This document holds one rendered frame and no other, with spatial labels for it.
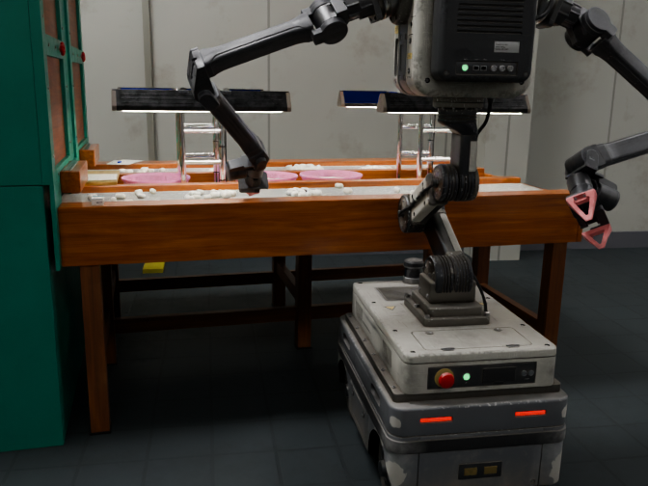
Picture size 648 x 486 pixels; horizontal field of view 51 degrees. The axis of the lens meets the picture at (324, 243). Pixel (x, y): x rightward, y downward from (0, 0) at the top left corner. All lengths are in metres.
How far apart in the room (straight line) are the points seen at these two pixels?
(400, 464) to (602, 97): 3.75
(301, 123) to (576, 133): 1.94
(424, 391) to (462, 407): 0.10
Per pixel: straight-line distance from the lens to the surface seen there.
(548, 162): 5.01
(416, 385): 1.79
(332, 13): 1.86
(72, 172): 2.28
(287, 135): 4.44
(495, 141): 4.52
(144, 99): 2.44
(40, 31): 2.11
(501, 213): 2.50
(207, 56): 1.84
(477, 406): 1.84
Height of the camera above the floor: 1.15
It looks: 13 degrees down
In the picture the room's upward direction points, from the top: 1 degrees clockwise
